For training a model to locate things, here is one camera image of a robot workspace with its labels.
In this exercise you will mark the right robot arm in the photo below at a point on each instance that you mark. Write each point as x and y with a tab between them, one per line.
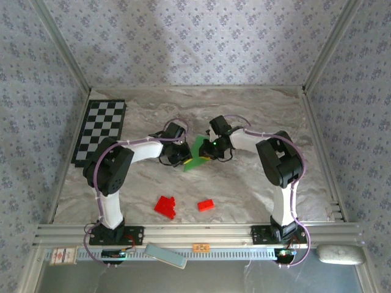
281	164

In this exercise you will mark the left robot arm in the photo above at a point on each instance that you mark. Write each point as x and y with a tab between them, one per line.
110	171

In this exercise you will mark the small red toy brick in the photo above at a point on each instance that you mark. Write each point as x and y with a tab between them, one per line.
205	205

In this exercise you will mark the large red brick assembly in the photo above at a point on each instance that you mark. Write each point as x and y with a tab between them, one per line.
165	207

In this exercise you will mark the black and grey checkerboard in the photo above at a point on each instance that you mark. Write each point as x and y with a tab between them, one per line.
104	119

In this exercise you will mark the small orange label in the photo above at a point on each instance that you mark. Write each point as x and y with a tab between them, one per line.
201	247

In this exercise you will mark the grey-blue flat block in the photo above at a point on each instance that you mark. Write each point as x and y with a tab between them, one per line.
165	255

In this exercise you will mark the red and white card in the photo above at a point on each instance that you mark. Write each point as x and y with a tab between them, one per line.
62	256

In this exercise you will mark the grey stone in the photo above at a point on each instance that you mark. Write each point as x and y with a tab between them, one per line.
340	254

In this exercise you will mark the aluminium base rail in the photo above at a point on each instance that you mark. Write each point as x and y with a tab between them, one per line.
195	233

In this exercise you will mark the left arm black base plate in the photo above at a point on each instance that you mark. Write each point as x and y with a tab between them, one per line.
134	235

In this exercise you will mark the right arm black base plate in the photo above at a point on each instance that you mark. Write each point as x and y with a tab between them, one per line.
259	235

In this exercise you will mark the aluminium side rail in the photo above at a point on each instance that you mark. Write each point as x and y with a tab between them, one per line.
55	201
325	152

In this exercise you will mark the aluminium corner post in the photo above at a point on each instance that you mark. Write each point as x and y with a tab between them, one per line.
331	45
63	45

